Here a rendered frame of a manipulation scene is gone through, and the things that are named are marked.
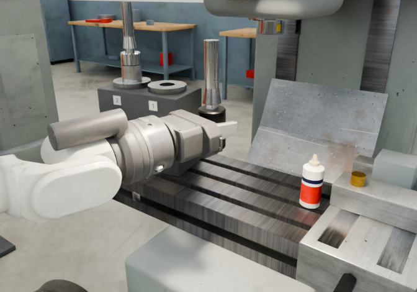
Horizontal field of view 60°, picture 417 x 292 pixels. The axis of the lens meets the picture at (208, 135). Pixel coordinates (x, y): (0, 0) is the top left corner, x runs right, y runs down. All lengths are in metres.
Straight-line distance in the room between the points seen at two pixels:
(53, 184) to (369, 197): 0.45
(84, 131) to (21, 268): 1.82
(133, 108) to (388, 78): 0.63
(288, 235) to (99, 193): 0.35
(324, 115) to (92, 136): 0.70
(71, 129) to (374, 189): 0.46
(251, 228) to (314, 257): 0.18
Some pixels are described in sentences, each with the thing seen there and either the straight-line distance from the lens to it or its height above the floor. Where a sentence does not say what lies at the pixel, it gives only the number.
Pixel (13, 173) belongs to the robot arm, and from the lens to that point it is 0.45.
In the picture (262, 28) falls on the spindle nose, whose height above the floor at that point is 1.29.
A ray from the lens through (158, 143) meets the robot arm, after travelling 0.51.
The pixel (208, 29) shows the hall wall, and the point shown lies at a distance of 5.87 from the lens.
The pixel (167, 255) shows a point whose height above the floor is 0.87.
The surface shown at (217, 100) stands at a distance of 0.60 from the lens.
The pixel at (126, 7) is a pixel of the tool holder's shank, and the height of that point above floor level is 1.32.
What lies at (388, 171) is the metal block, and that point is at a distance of 0.66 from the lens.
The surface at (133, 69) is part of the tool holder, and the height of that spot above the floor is 1.18.
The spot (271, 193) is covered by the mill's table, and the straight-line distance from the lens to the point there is 0.80.
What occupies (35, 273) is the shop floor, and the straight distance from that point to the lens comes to 2.20.
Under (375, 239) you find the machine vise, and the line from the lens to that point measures 0.59.
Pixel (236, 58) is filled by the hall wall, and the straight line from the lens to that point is 5.64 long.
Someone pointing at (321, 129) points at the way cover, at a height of 1.00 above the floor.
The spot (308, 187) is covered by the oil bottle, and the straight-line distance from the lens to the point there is 0.74.
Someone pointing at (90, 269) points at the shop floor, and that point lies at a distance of 2.12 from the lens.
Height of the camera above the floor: 1.35
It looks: 21 degrees down
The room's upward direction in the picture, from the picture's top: straight up
